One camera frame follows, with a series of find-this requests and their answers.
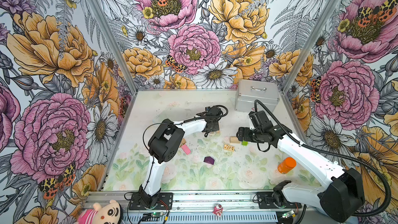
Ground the pink wood block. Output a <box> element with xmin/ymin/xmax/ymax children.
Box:
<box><xmin>181</xmin><ymin>144</ymin><xmax>191</xmax><ymax>155</ymax></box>

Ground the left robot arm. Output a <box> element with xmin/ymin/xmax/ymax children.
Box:
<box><xmin>138</xmin><ymin>105</ymin><xmax>229</xmax><ymax>208</ymax></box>

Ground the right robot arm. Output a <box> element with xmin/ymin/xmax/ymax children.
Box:
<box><xmin>236</xmin><ymin>111</ymin><xmax>365</xmax><ymax>223</ymax></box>

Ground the wide plain wood block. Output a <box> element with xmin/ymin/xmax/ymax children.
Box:
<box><xmin>229</xmin><ymin>136</ymin><xmax>240</xmax><ymax>144</ymax></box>

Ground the cartoon printed wood block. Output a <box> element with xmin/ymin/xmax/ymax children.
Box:
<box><xmin>223</xmin><ymin>144</ymin><xmax>235</xmax><ymax>152</ymax></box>

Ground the plain wood block numbered 31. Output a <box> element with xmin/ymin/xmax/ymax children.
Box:
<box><xmin>179</xmin><ymin>139</ymin><xmax>186</xmax><ymax>147</ymax></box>

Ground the purple wood block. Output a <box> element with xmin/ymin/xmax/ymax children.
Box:
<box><xmin>204</xmin><ymin>156</ymin><xmax>215</xmax><ymax>165</ymax></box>

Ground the silver metal case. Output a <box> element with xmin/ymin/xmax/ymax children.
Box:
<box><xmin>235</xmin><ymin>79</ymin><xmax>280</xmax><ymax>113</ymax></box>

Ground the orange bottle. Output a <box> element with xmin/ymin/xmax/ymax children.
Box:
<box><xmin>277</xmin><ymin>157</ymin><xmax>297</xmax><ymax>174</ymax></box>

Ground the small red pink toy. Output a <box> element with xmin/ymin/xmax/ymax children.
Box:
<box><xmin>212</xmin><ymin>204</ymin><xmax>223</xmax><ymax>217</ymax></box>

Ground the plush doll toy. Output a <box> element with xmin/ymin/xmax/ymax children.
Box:
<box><xmin>75</xmin><ymin>200</ymin><xmax>123</xmax><ymax>224</ymax></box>

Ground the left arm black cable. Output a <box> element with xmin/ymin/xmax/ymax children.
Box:
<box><xmin>142</xmin><ymin>105</ymin><xmax>229</xmax><ymax>194</ymax></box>

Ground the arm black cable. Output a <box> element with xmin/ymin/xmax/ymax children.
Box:
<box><xmin>254</xmin><ymin>99</ymin><xmax>392</xmax><ymax>217</ymax></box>
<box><xmin>142</xmin><ymin>105</ymin><xmax>229</xmax><ymax>194</ymax></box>

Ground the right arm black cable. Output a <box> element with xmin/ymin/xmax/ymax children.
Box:
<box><xmin>254</xmin><ymin>99</ymin><xmax>392</xmax><ymax>217</ymax></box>

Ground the aluminium mounting rail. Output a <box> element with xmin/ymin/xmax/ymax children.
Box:
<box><xmin>85</xmin><ymin>190</ymin><xmax>306</xmax><ymax>224</ymax></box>

